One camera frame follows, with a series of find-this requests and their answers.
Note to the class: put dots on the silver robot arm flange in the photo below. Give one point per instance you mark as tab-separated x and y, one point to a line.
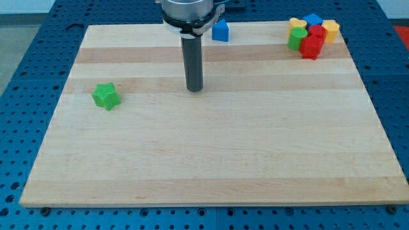
190	19

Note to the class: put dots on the green star block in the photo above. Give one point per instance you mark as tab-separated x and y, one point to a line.
106	96

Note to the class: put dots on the red star block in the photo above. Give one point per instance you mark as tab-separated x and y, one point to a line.
311	47

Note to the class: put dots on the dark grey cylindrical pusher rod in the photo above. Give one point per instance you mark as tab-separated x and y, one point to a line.
193	65

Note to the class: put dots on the light wooden board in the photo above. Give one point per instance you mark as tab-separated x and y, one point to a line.
268	128

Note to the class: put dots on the blue triangular block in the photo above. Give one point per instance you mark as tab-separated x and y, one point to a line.
220	31

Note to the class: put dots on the green cylinder block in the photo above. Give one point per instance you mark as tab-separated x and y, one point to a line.
297	34

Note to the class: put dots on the yellow heart block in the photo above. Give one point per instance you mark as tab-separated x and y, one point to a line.
295	22

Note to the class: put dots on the red cylinder block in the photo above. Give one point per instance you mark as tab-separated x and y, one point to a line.
318	31

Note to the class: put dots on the blue cube block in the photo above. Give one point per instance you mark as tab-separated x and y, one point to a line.
312	20

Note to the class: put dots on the yellow hexagon block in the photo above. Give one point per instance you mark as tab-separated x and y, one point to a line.
332	28

